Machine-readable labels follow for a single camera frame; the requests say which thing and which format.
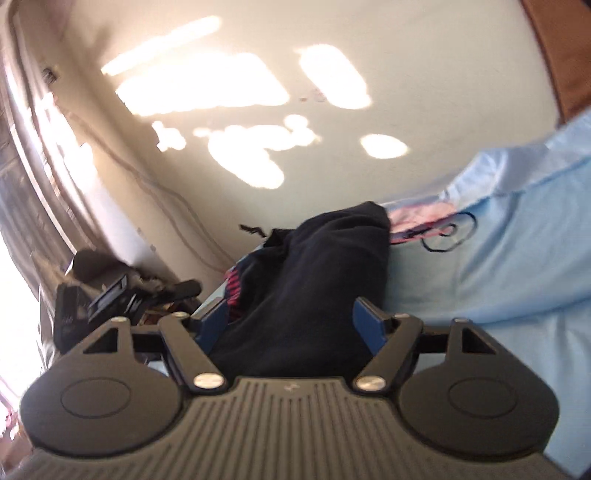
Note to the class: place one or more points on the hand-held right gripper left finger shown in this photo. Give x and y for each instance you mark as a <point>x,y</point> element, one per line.
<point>217,323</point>

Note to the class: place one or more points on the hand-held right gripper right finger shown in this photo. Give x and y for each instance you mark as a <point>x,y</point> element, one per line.
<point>367,323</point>

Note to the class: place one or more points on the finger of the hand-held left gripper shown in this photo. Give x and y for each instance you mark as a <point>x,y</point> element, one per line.
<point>182,290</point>

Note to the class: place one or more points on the navy patterned small garment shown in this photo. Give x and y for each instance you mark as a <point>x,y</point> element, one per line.
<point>314,277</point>

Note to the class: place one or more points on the light blue printed bedsheet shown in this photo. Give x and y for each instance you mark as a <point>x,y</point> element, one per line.
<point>508,254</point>

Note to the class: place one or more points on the pale curtain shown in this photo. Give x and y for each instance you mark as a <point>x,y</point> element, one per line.
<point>27,138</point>

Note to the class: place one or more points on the brown blanket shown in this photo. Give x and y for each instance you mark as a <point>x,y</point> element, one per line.
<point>568,55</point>

